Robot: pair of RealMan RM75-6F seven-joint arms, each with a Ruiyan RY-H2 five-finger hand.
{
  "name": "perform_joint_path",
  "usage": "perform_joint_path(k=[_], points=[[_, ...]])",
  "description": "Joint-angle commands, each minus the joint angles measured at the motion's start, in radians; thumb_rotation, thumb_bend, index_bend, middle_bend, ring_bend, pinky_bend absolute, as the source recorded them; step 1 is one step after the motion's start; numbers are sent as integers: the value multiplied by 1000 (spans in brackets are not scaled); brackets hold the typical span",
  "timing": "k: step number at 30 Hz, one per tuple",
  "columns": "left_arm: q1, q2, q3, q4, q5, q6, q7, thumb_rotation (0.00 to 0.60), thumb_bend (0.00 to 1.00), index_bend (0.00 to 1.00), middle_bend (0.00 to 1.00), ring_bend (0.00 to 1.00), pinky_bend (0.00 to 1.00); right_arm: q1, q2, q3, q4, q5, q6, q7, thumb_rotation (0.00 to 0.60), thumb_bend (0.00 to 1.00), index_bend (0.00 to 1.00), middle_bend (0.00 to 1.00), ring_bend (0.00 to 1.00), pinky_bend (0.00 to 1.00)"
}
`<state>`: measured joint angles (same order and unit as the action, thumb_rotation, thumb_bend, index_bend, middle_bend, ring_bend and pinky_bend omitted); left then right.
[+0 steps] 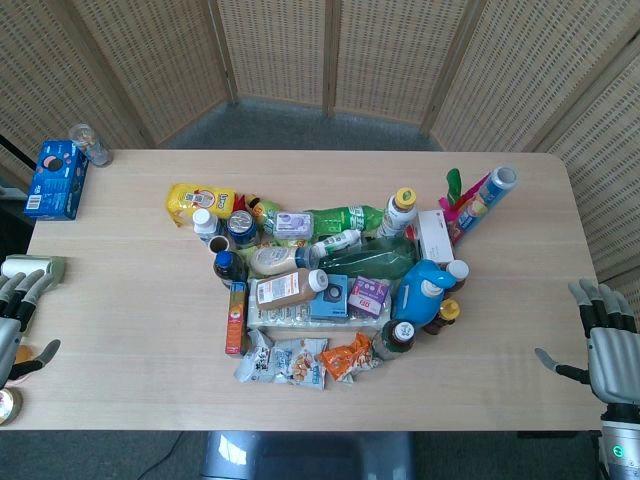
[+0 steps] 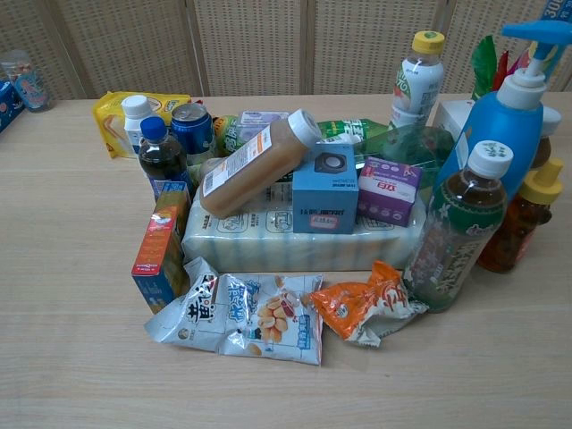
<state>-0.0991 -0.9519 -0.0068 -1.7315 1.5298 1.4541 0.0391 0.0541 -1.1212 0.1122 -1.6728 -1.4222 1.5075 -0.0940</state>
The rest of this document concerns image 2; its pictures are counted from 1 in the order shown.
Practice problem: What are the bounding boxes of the orange and blue yellow box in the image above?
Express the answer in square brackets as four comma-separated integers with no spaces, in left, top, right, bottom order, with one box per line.
[130,180,192,315]

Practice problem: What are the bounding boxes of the blue speaker box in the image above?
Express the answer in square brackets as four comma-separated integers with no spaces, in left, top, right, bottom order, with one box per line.
[291,142,361,236]

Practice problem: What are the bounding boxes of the purple soap box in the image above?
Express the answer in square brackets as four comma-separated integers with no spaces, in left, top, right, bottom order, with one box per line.
[357,156,424,229]

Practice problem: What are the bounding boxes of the white carton box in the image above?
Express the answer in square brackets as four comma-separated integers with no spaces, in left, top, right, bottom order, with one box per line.
[430,99,475,140]

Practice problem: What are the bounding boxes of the dark blue object corner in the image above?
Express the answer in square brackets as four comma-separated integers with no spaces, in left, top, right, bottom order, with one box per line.
[0,79,26,134]

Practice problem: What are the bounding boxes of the large tissue pack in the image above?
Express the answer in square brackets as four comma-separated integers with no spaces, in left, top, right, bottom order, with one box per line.
[181,177,426,273]

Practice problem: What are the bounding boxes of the brown juice bottle white cap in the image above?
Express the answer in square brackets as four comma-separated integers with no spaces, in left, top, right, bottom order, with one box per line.
[198,108,320,220]

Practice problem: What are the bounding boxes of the pale purple white packet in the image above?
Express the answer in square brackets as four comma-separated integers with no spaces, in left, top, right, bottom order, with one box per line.
[235,109,292,145]

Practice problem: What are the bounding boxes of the green label drink bottle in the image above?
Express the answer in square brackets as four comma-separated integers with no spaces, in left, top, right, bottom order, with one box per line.
[211,114,243,156]

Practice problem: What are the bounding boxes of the green printed snack bag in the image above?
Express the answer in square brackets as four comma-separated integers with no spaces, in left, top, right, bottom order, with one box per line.
[312,116,395,147]

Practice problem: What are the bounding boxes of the white peanut snack bag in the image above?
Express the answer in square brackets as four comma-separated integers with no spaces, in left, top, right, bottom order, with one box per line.
[143,257,325,368]

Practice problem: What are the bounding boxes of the orange snack bag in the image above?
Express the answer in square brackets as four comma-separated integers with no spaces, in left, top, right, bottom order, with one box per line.
[308,259,431,349]

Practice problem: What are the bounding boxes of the blue drink can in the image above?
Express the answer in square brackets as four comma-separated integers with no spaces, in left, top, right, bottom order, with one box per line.
[170,102,217,167]

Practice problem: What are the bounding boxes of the cola bottle blue cap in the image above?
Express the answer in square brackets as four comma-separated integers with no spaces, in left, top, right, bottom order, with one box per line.
[137,115,195,203]

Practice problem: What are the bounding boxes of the green transparent plastic bag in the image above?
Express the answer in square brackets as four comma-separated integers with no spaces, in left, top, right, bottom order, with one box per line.
[356,124,458,193]

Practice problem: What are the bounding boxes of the green label tea bottle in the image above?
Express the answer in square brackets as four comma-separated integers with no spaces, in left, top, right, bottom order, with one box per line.
[403,139,513,315]

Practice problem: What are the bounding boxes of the beige perforated folding screen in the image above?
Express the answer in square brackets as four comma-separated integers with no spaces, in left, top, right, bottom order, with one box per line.
[0,0,572,102]

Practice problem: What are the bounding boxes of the small white bottle white cap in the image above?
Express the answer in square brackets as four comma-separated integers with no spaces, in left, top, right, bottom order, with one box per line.
[121,94,156,158]

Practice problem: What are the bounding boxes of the white drink bottle yellow cap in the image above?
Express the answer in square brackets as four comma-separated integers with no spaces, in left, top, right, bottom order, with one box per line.
[388,29,447,131]

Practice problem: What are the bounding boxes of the yellow snack bag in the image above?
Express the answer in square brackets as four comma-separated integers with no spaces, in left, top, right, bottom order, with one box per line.
[91,90,194,160]

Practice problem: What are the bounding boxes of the honey bottle yellow cap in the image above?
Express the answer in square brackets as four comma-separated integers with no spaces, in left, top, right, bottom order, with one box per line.
[475,156,566,274]

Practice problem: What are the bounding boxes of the blue pump dispenser bottle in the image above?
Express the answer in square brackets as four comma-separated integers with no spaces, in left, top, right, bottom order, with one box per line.
[439,20,572,203]

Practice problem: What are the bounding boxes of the green and red feathers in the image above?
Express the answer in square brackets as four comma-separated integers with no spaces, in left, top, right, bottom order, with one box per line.
[470,34,534,102]

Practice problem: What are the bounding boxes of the clear printed cup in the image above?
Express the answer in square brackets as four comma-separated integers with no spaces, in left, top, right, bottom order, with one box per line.
[0,49,53,114]

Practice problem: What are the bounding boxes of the blue sign with white digits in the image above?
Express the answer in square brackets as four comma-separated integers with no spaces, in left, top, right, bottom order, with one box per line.
[539,0,572,21]

